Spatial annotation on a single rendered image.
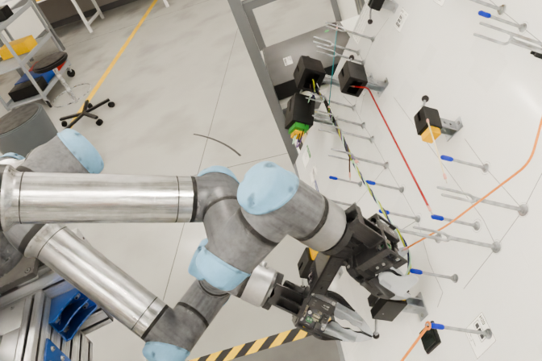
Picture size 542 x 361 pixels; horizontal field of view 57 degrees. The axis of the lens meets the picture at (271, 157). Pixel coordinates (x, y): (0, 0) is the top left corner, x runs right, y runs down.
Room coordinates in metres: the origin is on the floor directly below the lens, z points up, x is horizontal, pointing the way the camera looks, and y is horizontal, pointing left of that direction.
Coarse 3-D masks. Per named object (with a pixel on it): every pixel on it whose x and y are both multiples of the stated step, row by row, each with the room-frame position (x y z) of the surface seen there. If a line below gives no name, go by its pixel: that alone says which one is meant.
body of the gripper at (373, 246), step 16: (352, 208) 0.54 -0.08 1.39; (352, 224) 0.51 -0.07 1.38; (368, 224) 0.53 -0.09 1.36; (384, 224) 0.55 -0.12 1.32; (352, 240) 0.52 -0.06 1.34; (368, 240) 0.51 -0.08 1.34; (384, 240) 0.51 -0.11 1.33; (352, 256) 0.52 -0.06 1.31; (368, 256) 0.50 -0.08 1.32; (384, 256) 0.49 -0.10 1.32; (400, 256) 0.49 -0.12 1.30; (352, 272) 0.51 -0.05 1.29; (368, 272) 0.51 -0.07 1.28
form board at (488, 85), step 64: (448, 0) 0.93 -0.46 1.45; (512, 0) 0.74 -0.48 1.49; (384, 64) 1.09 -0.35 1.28; (448, 64) 0.82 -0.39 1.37; (512, 64) 0.65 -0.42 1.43; (320, 128) 1.32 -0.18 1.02; (384, 128) 0.95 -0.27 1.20; (512, 128) 0.58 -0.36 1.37; (320, 192) 1.13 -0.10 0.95; (384, 192) 0.82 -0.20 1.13; (448, 192) 0.63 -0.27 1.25; (512, 192) 0.51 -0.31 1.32; (448, 256) 0.55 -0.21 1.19; (512, 256) 0.44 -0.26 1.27; (448, 320) 0.47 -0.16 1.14; (512, 320) 0.38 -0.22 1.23
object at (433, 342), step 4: (420, 332) 0.50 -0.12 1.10; (428, 332) 0.48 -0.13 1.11; (432, 332) 0.48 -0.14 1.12; (436, 332) 0.48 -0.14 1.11; (424, 336) 0.49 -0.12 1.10; (428, 336) 0.48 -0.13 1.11; (432, 336) 0.47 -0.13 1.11; (436, 336) 0.47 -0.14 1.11; (424, 340) 0.48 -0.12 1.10; (428, 340) 0.47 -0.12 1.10; (432, 340) 0.47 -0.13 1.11; (436, 340) 0.46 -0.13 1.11; (440, 340) 0.46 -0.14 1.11; (424, 344) 0.48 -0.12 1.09; (428, 344) 0.47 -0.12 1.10; (432, 344) 0.46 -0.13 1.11; (436, 344) 0.46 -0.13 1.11; (424, 348) 0.47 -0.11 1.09; (428, 348) 0.47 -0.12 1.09; (432, 348) 0.46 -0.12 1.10; (428, 352) 0.46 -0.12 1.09
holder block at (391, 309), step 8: (376, 304) 0.54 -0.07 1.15; (384, 304) 0.53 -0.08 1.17; (392, 304) 0.52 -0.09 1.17; (400, 304) 0.52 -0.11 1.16; (376, 312) 0.53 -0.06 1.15; (384, 312) 0.53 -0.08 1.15; (392, 312) 0.53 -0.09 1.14; (400, 312) 0.52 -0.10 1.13; (384, 320) 0.53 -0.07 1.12; (392, 320) 0.53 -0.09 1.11
